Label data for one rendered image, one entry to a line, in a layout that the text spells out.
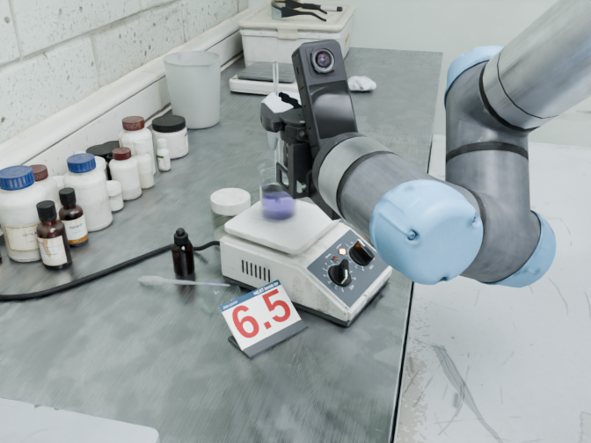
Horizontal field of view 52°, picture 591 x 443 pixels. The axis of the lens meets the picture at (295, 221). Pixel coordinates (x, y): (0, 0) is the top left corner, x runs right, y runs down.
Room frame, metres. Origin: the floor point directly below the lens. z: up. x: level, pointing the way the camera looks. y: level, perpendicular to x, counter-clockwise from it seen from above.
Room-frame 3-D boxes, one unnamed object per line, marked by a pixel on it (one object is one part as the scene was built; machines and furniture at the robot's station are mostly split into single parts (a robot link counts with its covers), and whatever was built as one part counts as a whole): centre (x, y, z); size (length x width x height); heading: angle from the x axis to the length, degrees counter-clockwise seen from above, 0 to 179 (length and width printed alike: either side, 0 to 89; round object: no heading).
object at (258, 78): (1.64, 0.03, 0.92); 0.26 x 0.19 x 0.05; 72
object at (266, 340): (0.59, 0.04, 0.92); 0.09 x 0.06 x 0.04; 130
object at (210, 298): (0.64, 0.10, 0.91); 0.06 x 0.06 x 0.02
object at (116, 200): (0.92, 0.31, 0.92); 0.04 x 0.04 x 0.04
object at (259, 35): (1.95, -0.01, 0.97); 0.37 x 0.31 x 0.14; 168
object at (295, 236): (0.72, 0.02, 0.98); 0.12 x 0.12 x 0.01; 58
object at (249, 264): (0.70, -0.01, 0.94); 0.22 x 0.13 x 0.08; 58
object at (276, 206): (0.73, 0.02, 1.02); 0.06 x 0.05 x 0.08; 125
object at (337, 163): (0.51, -0.06, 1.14); 0.08 x 0.05 x 0.08; 112
